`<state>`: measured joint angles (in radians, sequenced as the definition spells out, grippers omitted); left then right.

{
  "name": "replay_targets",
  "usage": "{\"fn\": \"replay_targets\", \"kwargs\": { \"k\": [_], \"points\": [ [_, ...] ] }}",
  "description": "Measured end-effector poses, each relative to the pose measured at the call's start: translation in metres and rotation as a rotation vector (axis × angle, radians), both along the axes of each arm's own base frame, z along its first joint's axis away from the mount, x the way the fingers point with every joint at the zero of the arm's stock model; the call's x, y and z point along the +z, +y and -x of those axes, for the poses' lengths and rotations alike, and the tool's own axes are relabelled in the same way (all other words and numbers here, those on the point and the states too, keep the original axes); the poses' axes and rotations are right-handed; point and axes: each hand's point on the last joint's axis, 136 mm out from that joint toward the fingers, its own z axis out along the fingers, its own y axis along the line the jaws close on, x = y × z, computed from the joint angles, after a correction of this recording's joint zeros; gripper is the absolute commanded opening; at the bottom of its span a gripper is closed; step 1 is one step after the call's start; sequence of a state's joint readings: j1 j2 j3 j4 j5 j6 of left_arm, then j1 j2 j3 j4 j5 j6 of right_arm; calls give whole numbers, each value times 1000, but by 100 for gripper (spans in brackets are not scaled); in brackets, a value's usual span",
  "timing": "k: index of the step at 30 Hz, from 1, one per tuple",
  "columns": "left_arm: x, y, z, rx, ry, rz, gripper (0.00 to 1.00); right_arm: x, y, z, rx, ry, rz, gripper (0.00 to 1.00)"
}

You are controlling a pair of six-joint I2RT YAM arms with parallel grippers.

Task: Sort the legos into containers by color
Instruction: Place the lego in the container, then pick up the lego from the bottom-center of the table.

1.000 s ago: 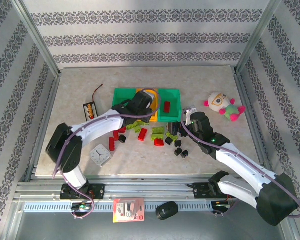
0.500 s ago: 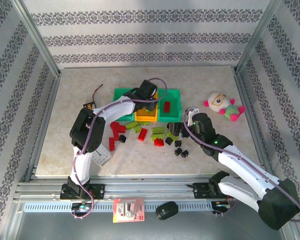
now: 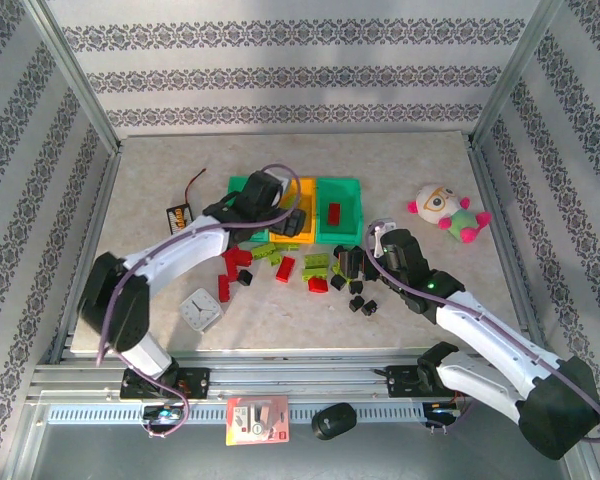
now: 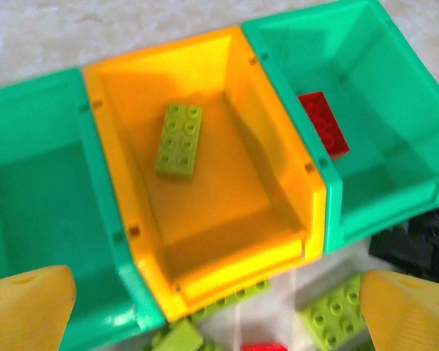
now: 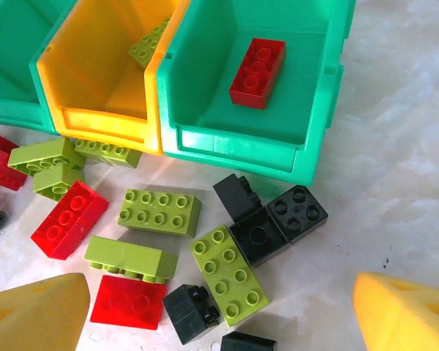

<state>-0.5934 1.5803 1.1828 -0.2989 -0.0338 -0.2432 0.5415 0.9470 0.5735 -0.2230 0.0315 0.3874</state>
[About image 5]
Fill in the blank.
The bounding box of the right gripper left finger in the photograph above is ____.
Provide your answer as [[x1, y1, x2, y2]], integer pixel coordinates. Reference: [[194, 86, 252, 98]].
[[0, 273, 91, 351]]

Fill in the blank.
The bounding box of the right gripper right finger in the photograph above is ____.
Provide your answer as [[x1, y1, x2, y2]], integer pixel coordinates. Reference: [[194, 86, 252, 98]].
[[352, 271, 439, 351]]

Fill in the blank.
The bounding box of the small lime green lego brick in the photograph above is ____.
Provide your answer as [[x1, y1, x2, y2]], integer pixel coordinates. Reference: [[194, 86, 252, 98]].
[[32, 162, 86, 203]]

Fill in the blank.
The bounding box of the green plastic bin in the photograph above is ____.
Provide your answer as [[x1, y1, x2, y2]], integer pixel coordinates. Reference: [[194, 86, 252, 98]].
[[0, 0, 78, 137], [156, 0, 357, 186]]

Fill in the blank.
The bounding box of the yellow plastic bin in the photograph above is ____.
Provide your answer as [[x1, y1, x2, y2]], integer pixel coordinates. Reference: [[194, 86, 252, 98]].
[[36, 0, 193, 156]]

